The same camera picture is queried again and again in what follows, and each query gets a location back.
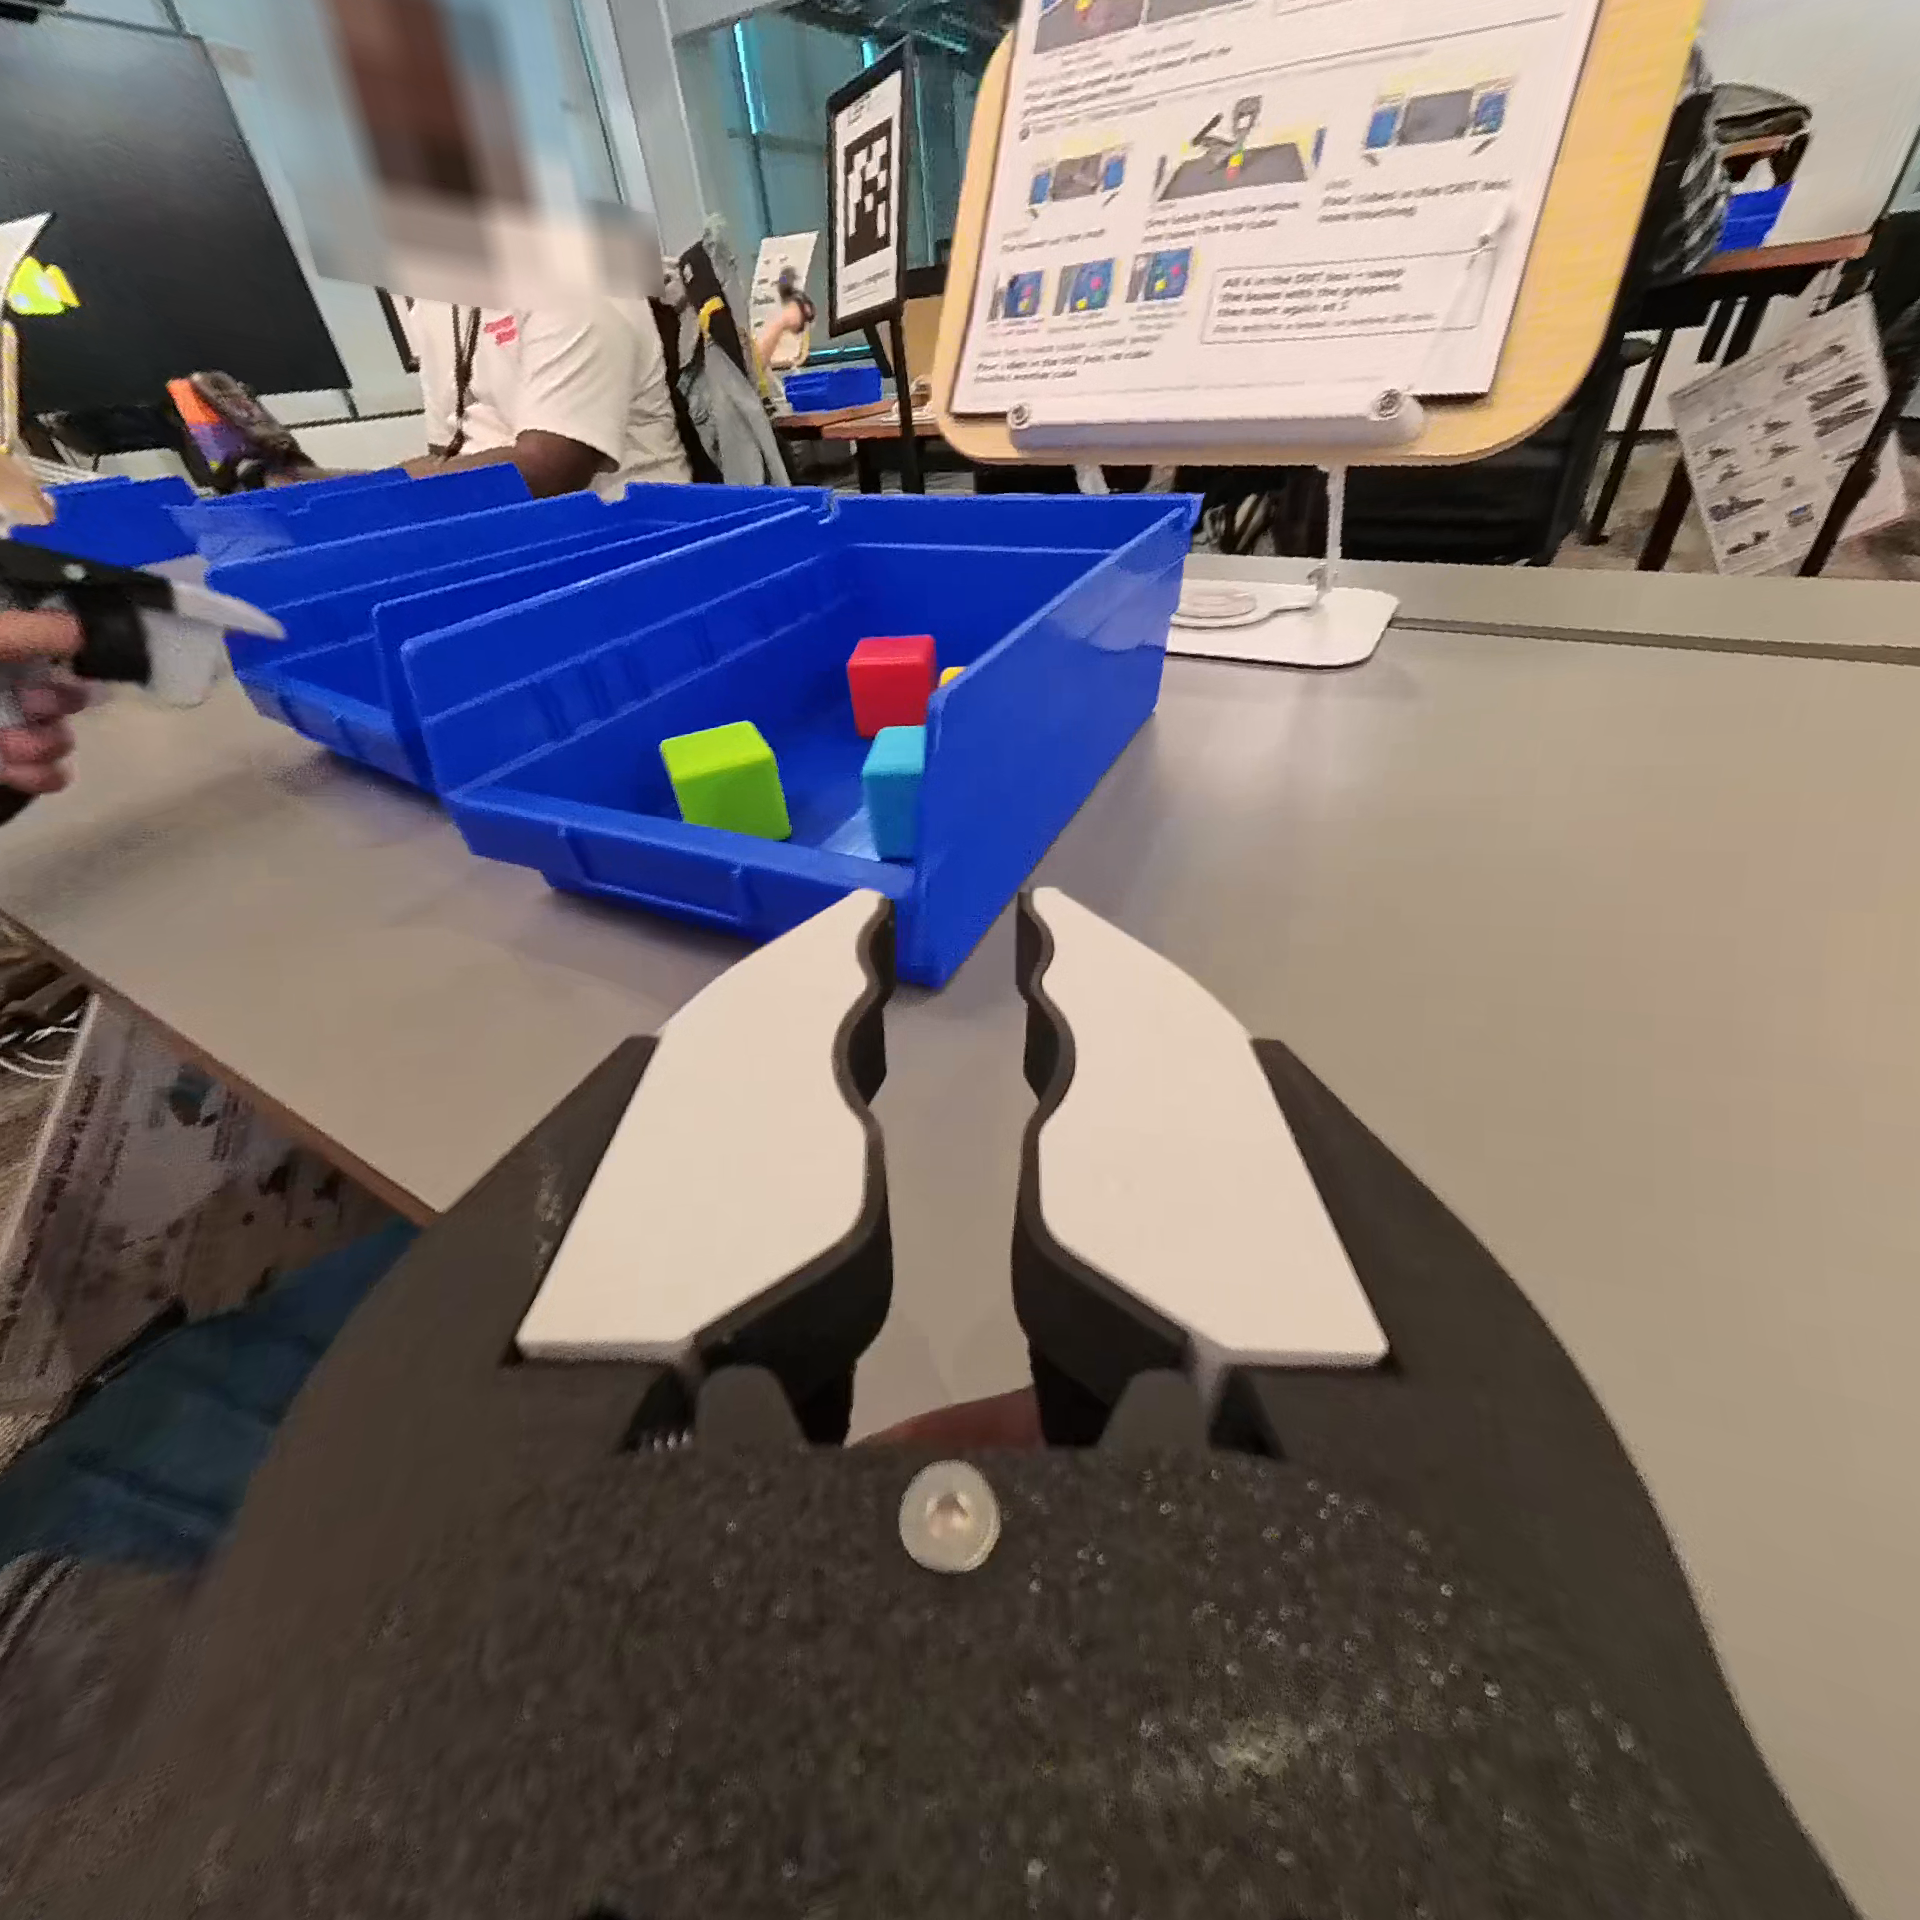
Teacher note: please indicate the blue plastic bin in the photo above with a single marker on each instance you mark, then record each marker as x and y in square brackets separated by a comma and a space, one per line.
[832, 389]
[1755, 218]
[330, 600]
[346, 504]
[118, 518]
[1049, 751]

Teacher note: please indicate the black screen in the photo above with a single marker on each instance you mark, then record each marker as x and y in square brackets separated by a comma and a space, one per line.
[136, 226]

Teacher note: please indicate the cyan cube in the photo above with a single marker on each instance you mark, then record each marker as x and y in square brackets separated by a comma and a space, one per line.
[896, 788]

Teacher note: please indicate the printed instruction poster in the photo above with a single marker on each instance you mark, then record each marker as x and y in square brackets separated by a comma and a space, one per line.
[148, 1172]
[1786, 436]

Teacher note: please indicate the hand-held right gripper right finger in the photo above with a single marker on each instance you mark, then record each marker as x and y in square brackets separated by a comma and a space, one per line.
[1200, 1172]

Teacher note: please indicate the brown table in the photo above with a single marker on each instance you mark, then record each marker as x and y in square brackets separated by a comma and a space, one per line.
[1769, 263]
[869, 436]

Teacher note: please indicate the red cube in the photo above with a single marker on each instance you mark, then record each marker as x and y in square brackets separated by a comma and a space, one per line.
[891, 683]

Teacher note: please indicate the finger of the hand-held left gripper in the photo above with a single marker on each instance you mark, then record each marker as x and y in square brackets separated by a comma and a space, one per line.
[211, 614]

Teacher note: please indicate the grey desk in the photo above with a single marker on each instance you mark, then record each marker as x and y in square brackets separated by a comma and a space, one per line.
[1499, 974]

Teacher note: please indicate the grey jacket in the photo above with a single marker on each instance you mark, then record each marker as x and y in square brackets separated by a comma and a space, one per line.
[726, 389]

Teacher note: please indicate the green cube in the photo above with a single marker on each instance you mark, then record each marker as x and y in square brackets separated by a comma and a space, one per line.
[726, 781]

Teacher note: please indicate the dark backpack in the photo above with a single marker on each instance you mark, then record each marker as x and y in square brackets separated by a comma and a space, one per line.
[1724, 136]

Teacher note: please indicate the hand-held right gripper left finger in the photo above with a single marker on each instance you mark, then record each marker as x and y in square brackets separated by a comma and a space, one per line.
[720, 1172]

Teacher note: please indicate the person's blue jeans leg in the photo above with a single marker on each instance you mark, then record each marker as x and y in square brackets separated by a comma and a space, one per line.
[225, 1395]

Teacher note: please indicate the printed instruction sheet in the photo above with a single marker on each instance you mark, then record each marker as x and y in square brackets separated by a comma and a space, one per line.
[1290, 226]

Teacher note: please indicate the person's left hand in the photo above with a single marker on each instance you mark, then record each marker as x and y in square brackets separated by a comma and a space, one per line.
[29, 751]

